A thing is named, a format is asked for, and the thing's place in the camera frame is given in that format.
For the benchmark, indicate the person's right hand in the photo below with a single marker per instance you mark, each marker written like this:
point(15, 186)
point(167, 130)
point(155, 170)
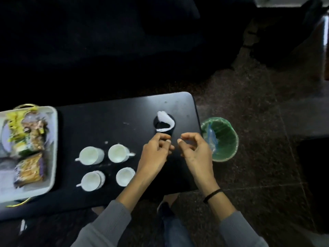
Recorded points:
point(199, 156)

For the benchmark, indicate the person's left hand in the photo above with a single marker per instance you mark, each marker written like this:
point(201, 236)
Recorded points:
point(154, 156)

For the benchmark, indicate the clear zip bag blue strip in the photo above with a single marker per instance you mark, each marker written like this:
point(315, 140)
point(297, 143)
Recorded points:
point(212, 138)

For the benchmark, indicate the white cup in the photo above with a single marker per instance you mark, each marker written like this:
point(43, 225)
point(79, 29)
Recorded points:
point(124, 176)
point(91, 181)
point(90, 155)
point(118, 153)

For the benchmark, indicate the white paper napkin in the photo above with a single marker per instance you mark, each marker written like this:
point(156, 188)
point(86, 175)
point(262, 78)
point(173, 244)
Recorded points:
point(165, 119)

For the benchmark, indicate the green snack packet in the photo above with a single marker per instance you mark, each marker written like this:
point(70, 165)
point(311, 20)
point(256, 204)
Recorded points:
point(25, 147)

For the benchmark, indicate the yellow snack packet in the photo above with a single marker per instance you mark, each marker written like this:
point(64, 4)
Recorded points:
point(15, 123)

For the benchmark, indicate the person's right forearm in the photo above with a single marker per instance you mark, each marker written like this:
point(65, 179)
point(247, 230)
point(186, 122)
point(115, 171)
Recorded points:
point(231, 223)

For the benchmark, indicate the person's left forearm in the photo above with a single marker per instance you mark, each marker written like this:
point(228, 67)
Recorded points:
point(120, 210)

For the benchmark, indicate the person's right leg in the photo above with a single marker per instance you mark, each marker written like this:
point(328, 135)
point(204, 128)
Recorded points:
point(174, 228)

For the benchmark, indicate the green waste bin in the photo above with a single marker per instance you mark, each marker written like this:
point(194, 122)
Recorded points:
point(226, 141)

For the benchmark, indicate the black round holder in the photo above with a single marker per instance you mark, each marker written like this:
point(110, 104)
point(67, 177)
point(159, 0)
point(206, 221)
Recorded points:
point(161, 125)

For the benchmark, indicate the black wrist band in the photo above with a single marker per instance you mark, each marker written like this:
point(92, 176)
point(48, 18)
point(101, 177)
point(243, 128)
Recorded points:
point(212, 195)

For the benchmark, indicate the black table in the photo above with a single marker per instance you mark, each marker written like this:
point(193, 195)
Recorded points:
point(102, 120)

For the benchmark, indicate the black sofa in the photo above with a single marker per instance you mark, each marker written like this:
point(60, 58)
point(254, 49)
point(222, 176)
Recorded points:
point(102, 35)

